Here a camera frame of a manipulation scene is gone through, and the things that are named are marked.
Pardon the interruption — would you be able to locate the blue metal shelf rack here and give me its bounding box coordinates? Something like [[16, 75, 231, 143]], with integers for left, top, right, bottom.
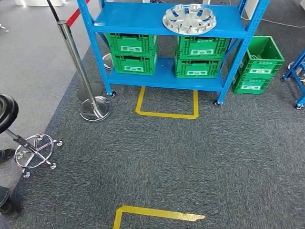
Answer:
[[76, 0, 271, 106]]

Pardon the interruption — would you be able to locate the silver wheel hubcap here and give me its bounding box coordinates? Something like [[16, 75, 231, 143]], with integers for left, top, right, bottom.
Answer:
[[162, 3, 217, 36]]

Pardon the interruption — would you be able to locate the blue metal rack frame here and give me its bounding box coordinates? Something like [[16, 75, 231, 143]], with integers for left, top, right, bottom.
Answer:
[[280, 48, 305, 111]]

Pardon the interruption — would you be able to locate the long white floor cable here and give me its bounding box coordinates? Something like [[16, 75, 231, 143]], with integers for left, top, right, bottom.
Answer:
[[241, 15, 305, 29]]

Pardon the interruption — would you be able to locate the black stool chrome base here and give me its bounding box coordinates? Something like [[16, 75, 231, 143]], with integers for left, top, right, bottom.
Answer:
[[0, 94, 64, 179]]

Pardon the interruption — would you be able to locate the short red barrier belt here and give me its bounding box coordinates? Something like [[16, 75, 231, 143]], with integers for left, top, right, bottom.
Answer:
[[66, 0, 91, 28]]

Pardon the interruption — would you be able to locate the white panel-leg table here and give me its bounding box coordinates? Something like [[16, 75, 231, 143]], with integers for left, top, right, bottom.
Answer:
[[245, 0, 260, 19]]

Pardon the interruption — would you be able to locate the black pole stand round base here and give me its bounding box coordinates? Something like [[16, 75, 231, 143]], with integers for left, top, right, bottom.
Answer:
[[46, 0, 104, 102]]

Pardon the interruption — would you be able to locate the person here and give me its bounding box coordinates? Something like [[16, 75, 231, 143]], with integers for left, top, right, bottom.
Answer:
[[0, 148, 16, 219]]

